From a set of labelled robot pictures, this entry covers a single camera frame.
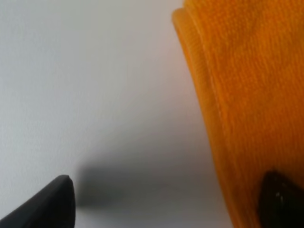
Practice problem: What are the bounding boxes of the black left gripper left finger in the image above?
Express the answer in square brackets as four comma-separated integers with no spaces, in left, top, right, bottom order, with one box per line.
[0,175,76,228]

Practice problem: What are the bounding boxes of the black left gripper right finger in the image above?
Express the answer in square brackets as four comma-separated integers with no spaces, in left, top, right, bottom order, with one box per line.
[257,171,304,228]

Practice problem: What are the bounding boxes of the orange microfiber towel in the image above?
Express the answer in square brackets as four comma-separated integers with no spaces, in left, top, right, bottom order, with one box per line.
[172,0,304,228]

